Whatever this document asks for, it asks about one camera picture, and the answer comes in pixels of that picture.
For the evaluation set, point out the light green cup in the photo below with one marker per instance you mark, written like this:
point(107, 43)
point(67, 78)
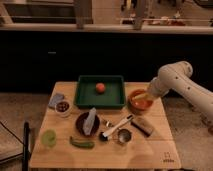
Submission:
point(48, 138)

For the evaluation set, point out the green plastic tray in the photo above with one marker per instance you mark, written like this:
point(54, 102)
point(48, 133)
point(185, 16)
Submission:
point(113, 98)

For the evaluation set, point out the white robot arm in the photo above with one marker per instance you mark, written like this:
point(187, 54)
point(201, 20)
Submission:
point(176, 77)

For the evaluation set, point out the black chair back post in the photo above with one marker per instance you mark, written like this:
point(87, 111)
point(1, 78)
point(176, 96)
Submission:
point(25, 147)

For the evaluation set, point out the white bowl with brown contents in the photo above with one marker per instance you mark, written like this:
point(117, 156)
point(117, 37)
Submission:
point(62, 108)

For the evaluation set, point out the red bowl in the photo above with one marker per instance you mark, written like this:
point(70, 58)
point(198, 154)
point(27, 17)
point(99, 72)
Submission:
point(140, 105)

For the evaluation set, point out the dark brown plate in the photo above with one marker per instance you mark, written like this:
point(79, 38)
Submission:
point(80, 121)

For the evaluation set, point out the small metal cup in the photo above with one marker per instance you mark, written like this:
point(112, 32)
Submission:
point(124, 136)

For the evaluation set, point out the blue grey sponge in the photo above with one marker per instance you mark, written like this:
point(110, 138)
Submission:
point(55, 99)

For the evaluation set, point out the orange tomato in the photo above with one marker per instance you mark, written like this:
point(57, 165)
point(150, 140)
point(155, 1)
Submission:
point(100, 88)

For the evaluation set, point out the yellow banana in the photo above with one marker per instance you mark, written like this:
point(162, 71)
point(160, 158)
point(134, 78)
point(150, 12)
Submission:
point(140, 96)

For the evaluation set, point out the green pepper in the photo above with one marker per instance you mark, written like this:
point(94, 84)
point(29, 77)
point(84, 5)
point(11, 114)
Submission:
point(81, 144)

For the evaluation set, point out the grey folded cloth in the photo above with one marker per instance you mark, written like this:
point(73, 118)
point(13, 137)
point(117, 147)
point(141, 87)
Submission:
point(89, 121)

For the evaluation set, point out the wooden brush black edge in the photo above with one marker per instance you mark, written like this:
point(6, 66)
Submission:
point(143, 125)

